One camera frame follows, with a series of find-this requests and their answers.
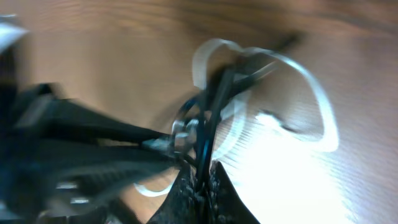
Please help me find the white USB cable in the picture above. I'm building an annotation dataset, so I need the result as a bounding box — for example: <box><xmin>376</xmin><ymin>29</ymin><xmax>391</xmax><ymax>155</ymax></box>
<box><xmin>133</xmin><ymin>37</ymin><xmax>340</xmax><ymax>198</ymax></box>

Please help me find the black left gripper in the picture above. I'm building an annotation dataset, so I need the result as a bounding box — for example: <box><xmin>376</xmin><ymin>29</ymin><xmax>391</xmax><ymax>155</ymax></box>
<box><xmin>0</xmin><ymin>82</ymin><xmax>181</xmax><ymax>224</ymax></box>

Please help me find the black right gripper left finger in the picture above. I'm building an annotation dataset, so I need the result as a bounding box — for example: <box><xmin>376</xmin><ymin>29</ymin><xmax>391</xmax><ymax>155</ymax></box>
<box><xmin>147</xmin><ymin>163</ymin><xmax>201</xmax><ymax>224</ymax></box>

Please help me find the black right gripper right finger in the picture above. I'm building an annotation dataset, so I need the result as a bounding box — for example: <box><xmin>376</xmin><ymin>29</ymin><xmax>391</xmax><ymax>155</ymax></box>
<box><xmin>209</xmin><ymin>161</ymin><xmax>260</xmax><ymax>224</ymax></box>

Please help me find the black USB cable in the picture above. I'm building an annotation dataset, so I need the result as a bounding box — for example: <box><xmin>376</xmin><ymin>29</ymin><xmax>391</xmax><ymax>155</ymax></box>
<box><xmin>177</xmin><ymin>30</ymin><xmax>305</xmax><ymax>194</ymax></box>

